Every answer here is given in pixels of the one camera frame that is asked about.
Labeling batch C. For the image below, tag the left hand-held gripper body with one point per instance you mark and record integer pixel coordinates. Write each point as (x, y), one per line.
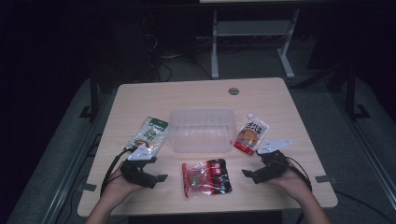
(137, 174)

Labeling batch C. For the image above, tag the green and white food packet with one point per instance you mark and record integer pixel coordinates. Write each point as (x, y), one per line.
(149, 133)

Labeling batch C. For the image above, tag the clear plastic container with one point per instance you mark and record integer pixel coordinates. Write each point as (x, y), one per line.
(202, 130)

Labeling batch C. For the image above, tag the metal floor rail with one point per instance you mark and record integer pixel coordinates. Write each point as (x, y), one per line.
(67, 183)
(367, 155)

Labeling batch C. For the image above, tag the grey tape strip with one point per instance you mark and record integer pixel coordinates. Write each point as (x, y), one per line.
(86, 187)
(325, 179)

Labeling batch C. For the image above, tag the white and red sauce pouch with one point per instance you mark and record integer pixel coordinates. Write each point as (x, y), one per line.
(251, 134)

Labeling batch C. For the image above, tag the white metal desk frame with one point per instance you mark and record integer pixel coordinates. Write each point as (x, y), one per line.
(252, 28)

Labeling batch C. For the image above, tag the black metal stand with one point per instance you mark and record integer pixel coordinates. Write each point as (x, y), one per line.
(93, 96)
(351, 93)

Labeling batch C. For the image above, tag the person's right hand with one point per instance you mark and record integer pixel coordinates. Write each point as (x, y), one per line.
(295, 185)

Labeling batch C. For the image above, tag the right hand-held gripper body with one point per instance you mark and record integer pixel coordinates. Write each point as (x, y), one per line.
(274, 166)

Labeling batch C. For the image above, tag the red and black snack bag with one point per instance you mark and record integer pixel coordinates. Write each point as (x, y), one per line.
(207, 177)

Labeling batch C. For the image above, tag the person's left hand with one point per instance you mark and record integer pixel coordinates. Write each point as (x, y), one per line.
(116, 188)

